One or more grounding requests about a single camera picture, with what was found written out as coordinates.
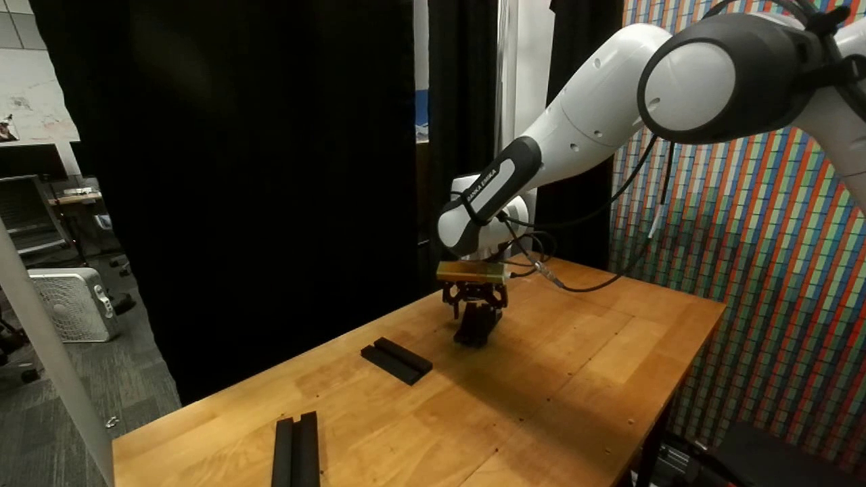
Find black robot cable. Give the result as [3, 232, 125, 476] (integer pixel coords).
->
[499, 133, 680, 298]

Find long black rail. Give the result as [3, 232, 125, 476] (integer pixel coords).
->
[269, 408, 321, 487]

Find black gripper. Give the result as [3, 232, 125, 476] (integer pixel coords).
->
[439, 279, 512, 321]

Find colourful patterned backdrop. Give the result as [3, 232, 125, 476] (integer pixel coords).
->
[612, 0, 866, 476]

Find white frame post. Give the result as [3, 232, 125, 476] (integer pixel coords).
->
[495, 0, 554, 145]

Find grey slanted board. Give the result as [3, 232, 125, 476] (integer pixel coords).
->
[0, 224, 117, 487]

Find white box appliance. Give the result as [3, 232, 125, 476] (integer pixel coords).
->
[24, 266, 118, 347]

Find narrow black curtain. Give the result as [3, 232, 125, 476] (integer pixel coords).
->
[426, 0, 500, 286]

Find black box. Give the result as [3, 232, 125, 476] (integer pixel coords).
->
[711, 420, 866, 487]

